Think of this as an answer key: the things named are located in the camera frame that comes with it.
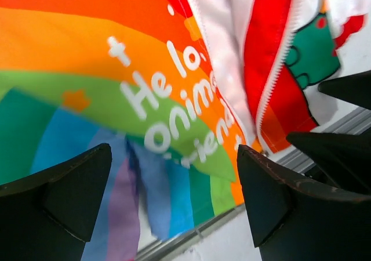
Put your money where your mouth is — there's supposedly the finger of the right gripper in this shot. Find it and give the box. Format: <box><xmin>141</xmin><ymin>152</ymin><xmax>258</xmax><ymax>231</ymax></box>
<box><xmin>286</xmin><ymin>132</ymin><xmax>370</xmax><ymax>195</ymax></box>
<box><xmin>318</xmin><ymin>70</ymin><xmax>371</xmax><ymax>110</ymax></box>

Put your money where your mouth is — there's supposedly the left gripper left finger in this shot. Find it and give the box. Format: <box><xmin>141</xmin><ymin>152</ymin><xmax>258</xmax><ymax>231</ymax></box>
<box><xmin>1</xmin><ymin>143</ymin><xmax>112</xmax><ymax>260</ymax></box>

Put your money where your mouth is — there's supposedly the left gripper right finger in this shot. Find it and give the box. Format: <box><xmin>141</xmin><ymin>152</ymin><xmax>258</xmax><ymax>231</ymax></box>
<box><xmin>237</xmin><ymin>145</ymin><xmax>370</xmax><ymax>260</ymax></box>

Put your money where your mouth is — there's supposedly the red rainbow kids jacket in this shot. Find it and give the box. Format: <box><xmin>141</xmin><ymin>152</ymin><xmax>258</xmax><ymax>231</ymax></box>
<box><xmin>1</xmin><ymin>0</ymin><xmax>370</xmax><ymax>260</ymax></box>

